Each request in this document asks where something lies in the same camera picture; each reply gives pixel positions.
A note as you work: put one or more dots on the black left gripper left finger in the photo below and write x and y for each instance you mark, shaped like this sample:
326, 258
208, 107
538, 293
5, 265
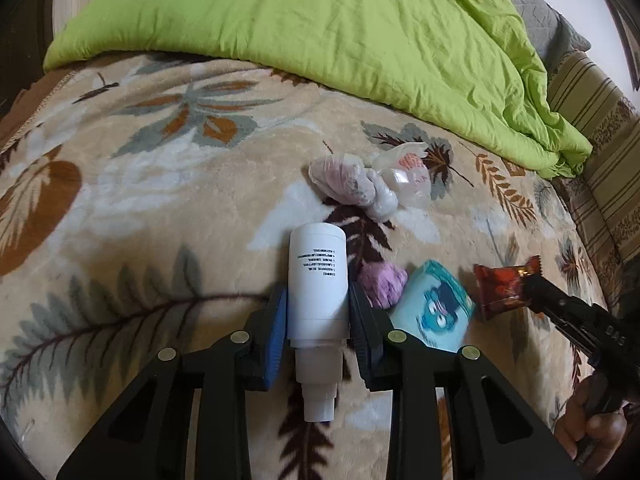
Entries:
267, 329

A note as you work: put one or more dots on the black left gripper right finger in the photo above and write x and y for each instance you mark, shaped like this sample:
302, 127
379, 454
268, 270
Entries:
368, 329

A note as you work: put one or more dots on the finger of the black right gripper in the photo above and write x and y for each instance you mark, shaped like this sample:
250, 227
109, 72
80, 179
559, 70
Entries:
544, 297

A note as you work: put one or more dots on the purple paper ball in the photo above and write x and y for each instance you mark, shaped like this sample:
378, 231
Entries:
383, 282

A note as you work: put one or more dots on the blue cartoon tissue pack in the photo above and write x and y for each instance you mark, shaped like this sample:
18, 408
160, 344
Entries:
434, 307

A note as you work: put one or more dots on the white plastic spray bottle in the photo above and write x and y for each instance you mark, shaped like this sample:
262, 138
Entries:
318, 314

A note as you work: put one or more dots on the dark red snack packet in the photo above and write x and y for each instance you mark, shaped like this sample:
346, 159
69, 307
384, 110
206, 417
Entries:
502, 289

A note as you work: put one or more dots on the person's right hand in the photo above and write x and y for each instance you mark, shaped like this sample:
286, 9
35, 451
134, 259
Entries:
607, 430

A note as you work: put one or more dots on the striped brown pillow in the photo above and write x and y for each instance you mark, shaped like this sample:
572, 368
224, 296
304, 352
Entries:
604, 200

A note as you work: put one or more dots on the knotted white plastic bag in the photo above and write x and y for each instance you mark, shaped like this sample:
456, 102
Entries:
396, 179

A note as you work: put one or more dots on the leaf patterned bed blanket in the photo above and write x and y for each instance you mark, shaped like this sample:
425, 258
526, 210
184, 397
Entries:
147, 201

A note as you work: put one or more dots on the grey quilted pillow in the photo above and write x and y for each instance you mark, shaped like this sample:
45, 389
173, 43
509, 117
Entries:
550, 33

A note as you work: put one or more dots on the green quilt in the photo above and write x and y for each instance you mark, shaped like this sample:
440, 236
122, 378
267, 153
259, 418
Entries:
464, 65

